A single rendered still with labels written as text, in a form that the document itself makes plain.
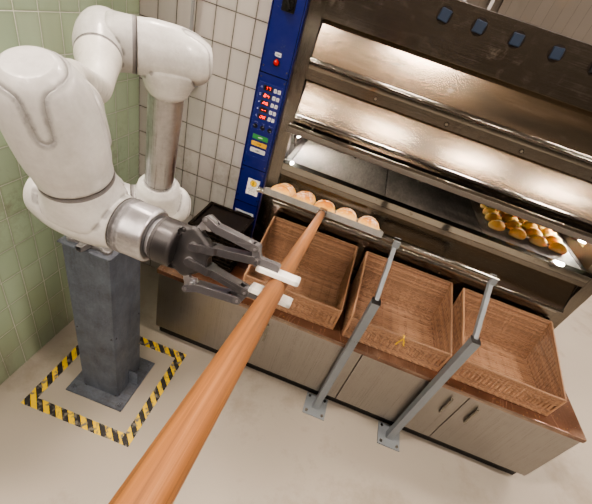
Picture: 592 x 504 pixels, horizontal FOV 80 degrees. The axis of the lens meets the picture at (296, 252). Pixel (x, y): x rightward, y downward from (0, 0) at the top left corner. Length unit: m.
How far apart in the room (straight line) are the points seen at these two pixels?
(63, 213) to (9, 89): 0.18
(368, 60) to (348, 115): 0.26
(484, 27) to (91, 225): 1.67
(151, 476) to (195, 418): 0.05
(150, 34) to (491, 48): 1.38
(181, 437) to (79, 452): 1.92
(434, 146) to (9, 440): 2.46
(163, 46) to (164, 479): 0.95
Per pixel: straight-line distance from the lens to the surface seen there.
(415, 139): 1.93
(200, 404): 0.28
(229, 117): 2.10
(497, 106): 1.94
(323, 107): 1.93
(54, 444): 2.21
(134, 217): 0.58
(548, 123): 2.02
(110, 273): 1.54
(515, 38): 1.91
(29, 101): 0.49
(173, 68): 1.05
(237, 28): 2.02
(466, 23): 1.88
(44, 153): 0.52
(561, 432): 2.45
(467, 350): 1.85
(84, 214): 0.59
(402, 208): 2.06
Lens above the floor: 1.97
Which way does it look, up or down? 36 degrees down
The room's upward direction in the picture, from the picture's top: 19 degrees clockwise
